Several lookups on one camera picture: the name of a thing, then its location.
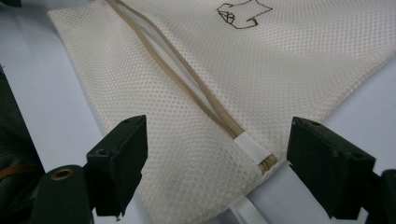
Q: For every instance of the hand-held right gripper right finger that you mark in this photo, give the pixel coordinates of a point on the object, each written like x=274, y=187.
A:
x=330, y=168

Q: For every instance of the cream mesh laundry bag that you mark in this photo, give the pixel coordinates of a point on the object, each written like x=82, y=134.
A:
x=255, y=68

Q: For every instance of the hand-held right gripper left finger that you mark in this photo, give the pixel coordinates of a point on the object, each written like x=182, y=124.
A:
x=120, y=168

